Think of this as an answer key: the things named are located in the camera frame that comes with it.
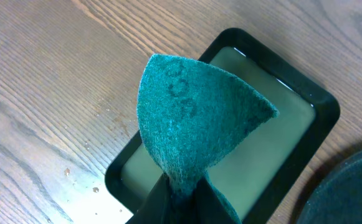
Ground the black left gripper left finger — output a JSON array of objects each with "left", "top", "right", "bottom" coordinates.
[{"left": 126, "top": 174, "right": 171, "bottom": 224}]

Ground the black rectangular water tray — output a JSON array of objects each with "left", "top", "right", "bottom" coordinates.
[{"left": 105, "top": 28, "right": 340, "bottom": 223}]

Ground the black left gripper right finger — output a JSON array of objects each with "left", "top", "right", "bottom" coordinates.
[{"left": 193, "top": 172, "right": 241, "bottom": 224}]

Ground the green and yellow sponge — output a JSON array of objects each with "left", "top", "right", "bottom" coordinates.
[{"left": 136, "top": 54, "right": 279, "bottom": 223}]

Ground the round black serving tray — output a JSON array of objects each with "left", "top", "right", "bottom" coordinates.
[{"left": 297, "top": 151, "right": 362, "bottom": 224}]

